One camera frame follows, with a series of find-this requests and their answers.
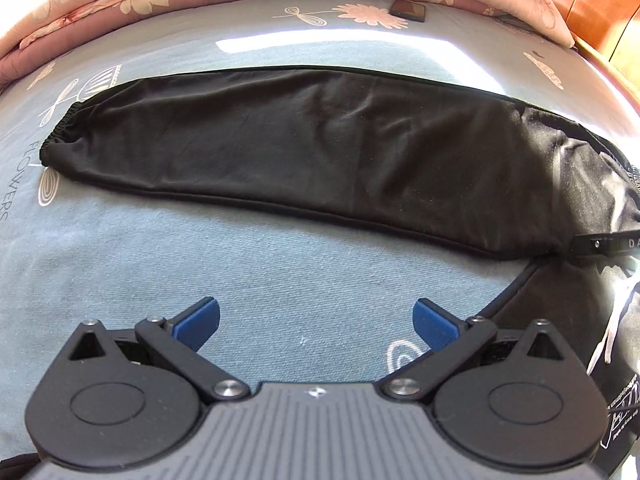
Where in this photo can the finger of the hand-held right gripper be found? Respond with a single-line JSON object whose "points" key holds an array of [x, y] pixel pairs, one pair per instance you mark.
{"points": [[582, 247]]}

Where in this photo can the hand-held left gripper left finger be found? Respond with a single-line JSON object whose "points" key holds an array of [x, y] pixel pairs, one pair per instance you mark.
{"points": [[197, 322]]}

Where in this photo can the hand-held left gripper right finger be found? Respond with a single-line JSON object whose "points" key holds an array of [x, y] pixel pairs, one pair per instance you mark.
{"points": [[435, 325]]}

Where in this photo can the black phone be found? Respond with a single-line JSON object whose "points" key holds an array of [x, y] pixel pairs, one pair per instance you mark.
{"points": [[409, 10]]}

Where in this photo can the blue floral bed sheet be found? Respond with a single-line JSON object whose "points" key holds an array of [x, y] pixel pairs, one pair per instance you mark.
{"points": [[175, 260]]}

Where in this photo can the black pants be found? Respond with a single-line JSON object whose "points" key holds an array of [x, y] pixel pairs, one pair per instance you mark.
{"points": [[300, 145]]}

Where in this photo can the wooden headboard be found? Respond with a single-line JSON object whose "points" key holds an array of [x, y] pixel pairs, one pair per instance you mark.
{"points": [[610, 5]]}

